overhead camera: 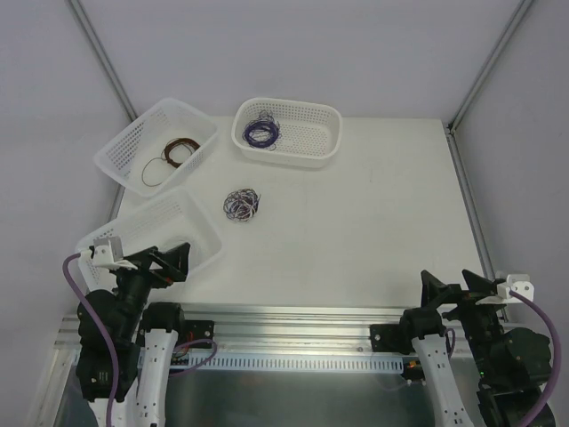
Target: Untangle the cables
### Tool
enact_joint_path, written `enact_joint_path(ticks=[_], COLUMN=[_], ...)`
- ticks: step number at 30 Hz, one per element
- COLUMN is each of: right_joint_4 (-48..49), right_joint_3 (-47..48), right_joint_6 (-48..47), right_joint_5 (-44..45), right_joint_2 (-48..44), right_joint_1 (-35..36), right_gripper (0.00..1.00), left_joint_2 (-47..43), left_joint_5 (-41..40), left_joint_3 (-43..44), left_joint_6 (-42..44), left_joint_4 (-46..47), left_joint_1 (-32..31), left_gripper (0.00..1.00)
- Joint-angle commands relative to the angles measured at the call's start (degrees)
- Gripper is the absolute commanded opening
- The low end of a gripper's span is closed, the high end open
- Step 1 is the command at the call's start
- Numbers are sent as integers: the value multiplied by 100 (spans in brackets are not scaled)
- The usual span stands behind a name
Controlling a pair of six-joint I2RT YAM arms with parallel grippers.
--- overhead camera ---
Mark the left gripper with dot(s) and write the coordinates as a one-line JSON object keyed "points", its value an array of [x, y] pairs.
{"points": [[148, 266]]}

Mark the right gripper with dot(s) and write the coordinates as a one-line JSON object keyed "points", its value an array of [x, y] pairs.
{"points": [[459, 294]]}

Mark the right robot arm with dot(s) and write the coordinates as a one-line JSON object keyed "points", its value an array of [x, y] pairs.
{"points": [[518, 368]]}

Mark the white basket near left arm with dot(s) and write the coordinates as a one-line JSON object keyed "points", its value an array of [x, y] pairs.
{"points": [[166, 221]]}

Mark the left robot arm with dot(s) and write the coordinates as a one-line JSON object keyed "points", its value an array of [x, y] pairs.
{"points": [[126, 341]]}

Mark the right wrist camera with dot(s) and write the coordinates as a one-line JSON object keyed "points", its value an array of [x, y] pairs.
{"points": [[508, 289]]}

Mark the aluminium mounting rail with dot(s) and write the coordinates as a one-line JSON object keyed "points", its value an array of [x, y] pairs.
{"points": [[292, 330]]}

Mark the white basket with brown wires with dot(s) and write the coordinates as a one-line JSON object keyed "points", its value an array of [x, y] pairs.
{"points": [[160, 149]]}

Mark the left aluminium frame post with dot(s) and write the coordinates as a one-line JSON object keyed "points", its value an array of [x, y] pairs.
{"points": [[100, 54]]}

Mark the aluminium frame post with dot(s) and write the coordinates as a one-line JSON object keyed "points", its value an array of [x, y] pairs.
{"points": [[100, 54], [511, 27]]}

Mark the right aluminium frame post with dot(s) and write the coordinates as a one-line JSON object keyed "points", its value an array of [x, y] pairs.
{"points": [[511, 27]]}

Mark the white basket with purple wires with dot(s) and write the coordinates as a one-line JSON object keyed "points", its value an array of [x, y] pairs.
{"points": [[309, 134]]}

